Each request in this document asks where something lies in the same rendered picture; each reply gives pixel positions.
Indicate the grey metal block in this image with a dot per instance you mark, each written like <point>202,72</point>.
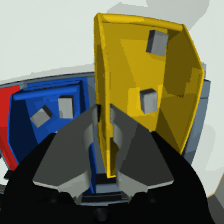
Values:
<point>66,106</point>
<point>157,42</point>
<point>41,116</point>
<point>148,100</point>

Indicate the blue bin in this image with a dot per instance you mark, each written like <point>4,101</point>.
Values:
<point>22,134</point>

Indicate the yellow bin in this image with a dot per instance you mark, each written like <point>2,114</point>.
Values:
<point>177,77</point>

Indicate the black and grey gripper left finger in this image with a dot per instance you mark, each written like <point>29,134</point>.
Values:
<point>60,163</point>

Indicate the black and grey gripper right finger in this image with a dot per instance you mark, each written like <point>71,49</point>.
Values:
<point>147,163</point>

